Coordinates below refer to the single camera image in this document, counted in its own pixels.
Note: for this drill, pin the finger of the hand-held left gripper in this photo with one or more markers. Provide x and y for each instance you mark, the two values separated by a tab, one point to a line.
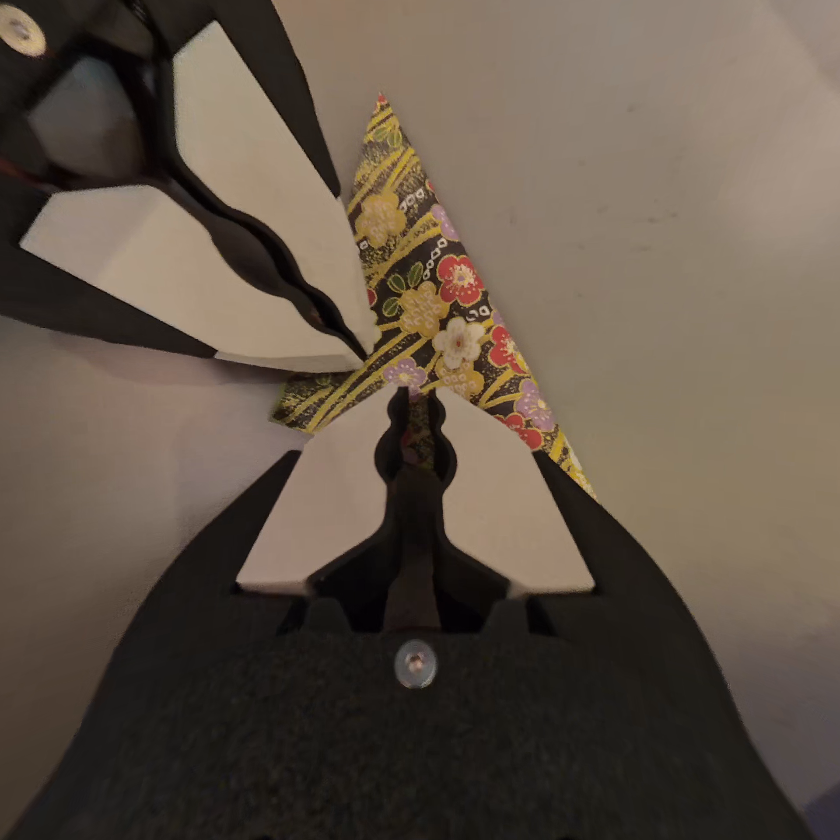
170	275
262	164

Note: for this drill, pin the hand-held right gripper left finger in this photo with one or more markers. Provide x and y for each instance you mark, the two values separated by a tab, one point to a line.
328	518

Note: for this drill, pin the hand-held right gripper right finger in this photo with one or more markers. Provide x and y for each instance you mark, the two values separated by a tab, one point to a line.
508	525

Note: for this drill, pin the green floral origami paper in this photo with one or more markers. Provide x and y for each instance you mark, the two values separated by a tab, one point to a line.
453	295

